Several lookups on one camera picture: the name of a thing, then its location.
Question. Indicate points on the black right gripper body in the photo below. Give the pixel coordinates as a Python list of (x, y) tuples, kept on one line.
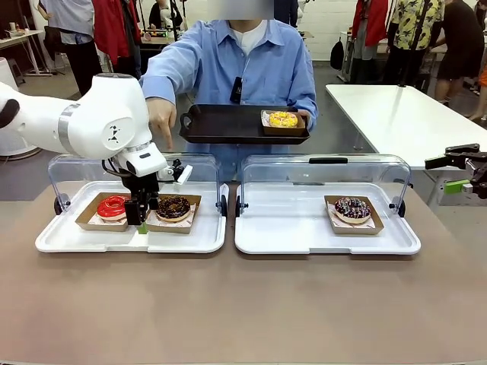
[(478, 175)]

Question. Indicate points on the person's left hand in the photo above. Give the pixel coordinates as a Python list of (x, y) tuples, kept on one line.
[(305, 119)]

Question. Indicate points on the dark sprinkled donut in box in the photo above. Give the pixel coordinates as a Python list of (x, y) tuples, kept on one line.
[(376, 228)]

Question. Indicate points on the bystander in yellow floral shirt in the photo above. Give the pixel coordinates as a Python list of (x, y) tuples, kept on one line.
[(414, 23)]

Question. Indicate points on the chocolate sprinkled donut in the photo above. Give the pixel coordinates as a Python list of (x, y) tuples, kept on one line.
[(169, 211)]

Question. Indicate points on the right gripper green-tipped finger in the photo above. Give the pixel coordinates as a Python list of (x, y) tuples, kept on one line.
[(456, 186), (454, 154)]

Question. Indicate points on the person's right forearm blue sleeve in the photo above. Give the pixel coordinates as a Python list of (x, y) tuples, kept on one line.
[(163, 72)]

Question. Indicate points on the red glazed donut in box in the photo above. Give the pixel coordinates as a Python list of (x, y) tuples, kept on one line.
[(85, 220)]

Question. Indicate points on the bystander in red jacket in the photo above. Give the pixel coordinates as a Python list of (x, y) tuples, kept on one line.
[(114, 30)]

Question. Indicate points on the dark purple drizzled donut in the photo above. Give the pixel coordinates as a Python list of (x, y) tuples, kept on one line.
[(352, 209)]

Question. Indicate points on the white background desk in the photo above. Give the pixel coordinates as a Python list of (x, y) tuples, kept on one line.
[(23, 36)]

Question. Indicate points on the white display tray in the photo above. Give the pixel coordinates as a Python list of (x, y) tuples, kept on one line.
[(285, 228), (95, 241)]

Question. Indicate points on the chocolate donut in box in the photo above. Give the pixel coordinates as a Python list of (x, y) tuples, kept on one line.
[(182, 226)]

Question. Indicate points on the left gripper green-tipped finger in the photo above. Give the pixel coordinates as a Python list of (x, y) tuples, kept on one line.
[(153, 203), (136, 213)]

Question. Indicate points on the black backpack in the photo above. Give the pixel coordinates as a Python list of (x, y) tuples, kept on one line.
[(337, 53)]

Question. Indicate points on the clear plastic display lid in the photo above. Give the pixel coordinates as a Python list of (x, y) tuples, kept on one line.
[(289, 171), (201, 171)]

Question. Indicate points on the black clip-on microphone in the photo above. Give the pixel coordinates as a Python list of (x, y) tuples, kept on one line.
[(237, 90)]

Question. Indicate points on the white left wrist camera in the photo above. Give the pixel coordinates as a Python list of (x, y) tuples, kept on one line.
[(179, 173)]

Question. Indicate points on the yellow sprinkled donut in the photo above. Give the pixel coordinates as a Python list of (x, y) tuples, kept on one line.
[(285, 131), (283, 119)]

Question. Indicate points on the white side table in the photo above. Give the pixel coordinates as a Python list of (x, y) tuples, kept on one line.
[(395, 118)]

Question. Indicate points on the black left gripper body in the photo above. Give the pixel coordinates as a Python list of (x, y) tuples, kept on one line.
[(141, 188)]

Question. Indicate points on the white printed paper liner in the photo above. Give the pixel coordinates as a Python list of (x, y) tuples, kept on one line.
[(93, 219), (331, 213), (192, 216), (265, 116)]

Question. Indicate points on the black serving tray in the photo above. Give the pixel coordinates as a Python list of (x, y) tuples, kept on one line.
[(224, 125)]

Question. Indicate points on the person's right hand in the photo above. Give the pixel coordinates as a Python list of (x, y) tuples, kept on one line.
[(161, 118)]

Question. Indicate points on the bystander in light blue shirt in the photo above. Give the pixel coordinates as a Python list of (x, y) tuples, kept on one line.
[(76, 38)]

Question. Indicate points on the person's left forearm blue sleeve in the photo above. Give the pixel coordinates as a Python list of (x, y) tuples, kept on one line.
[(306, 91)]

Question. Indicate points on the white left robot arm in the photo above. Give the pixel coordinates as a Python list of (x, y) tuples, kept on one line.
[(95, 118)]

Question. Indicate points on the person's torso blue shirt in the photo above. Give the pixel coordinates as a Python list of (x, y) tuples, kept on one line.
[(243, 57)]

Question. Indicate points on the bystander in red top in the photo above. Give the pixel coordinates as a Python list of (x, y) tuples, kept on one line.
[(371, 26)]

